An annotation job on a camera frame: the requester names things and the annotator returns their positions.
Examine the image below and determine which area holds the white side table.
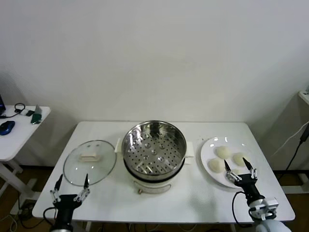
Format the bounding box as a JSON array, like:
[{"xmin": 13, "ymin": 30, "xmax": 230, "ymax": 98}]
[{"xmin": 0, "ymin": 105, "xmax": 51, "ymax": 216}]

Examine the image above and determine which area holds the blue computer mouse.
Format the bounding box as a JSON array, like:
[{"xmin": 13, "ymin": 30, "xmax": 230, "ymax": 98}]
[{"xmin": 0, "ymin": 120, "xmax": 15, "ymax": 135}]

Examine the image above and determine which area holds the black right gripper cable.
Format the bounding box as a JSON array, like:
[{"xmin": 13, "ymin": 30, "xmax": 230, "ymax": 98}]
[{"xmin": 232, "ymin": 190, "xmax": 249, "ymax": 229}]

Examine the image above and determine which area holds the stainless steel steamer basket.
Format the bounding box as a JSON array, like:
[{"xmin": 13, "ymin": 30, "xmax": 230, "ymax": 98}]
[{"xmin": 121, "ymin": 120, "xmax": 188, "ymax": 182}]

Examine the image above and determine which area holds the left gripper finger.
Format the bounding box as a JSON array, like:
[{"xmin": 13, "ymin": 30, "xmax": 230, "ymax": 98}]
[
  {"xmin": 74, "ymin": 173, "xmax": 91, "ymax": 202},
  {"xmin": 50, "ymin": 174, "xmax": 63, "ymax": 203}
]

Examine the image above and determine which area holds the round glass pot lid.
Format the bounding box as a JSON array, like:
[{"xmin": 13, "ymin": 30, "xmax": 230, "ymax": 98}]
[{"xmin": 63, "ymin": 139, "xmax": 117, "ymax": 187}]

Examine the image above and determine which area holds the white wall cable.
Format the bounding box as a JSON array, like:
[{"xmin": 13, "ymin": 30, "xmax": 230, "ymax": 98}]
[{"xmin": 271, "ymin": 120, "xmax": 309, "ymax": 158}]

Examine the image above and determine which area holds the green and grey tool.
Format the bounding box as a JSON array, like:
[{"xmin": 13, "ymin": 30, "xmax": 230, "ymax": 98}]
[{"xmin": 30, "ymin": 104, "xmax": 43, "ymax": 125}]

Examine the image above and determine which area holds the white electric cooking pot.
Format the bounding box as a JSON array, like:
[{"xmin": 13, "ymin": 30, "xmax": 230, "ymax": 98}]
[{"xmin": 114, "ymin": 137, "xmax": 195, "ymax": 195}]

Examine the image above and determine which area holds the black headphone cable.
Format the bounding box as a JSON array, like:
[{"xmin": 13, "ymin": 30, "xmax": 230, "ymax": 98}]
[{"xmin": 0, "ymin": 102, "xmax": 26, "ymax": 119}]

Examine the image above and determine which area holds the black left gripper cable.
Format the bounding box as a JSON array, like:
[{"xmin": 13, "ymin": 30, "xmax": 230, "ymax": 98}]
[{"xmin": 42, "ymin": 207, "xmax": 57, "ymax": 232}]

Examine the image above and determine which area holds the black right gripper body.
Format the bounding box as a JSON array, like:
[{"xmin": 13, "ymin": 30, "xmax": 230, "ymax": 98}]
[{"xmin": 235, "ymin": 174, "xmax": 263, "ymax": 203}]

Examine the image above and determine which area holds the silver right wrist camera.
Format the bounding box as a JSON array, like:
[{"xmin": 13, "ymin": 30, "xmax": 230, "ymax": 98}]
[{"xmin": 262, "ymin": 197, "xmax": 280, "ymax": 214}]

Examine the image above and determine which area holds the white round plate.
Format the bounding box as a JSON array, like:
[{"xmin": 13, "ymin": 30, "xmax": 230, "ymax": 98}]
[{"xmin": 199, "ymin": 136, "xmax": 260, "ymax": 189}]

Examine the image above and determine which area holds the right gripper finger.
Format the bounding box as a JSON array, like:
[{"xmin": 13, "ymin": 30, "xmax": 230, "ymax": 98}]
[
  {"xmin": 224, "ymin": 159, "xmax": 242, "ymax": 183},
  {"xmin": 242, "ymin": 158, "xmax": 258, "ymax": 181}
]

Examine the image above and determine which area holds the black power adapter cable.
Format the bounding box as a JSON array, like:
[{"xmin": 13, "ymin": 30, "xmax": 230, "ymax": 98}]
[{"xmin": 285, "ymin": 126, "xmax": 309, "ymax": 171}]

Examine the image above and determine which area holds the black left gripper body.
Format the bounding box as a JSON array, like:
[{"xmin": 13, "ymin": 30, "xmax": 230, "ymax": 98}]
[{"xmin": 53, "ymin": 194, "xmax": 82, "ymax": 228}]

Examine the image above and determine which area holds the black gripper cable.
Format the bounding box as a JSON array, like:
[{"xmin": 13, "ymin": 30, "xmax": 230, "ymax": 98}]
[
  {"xmin": 42, "ymin": 207, "xmax": 57, "ymax": 232},
  {"xmin": 232, "ymin": 190, "xmax": 249, "ymax": 229}
]

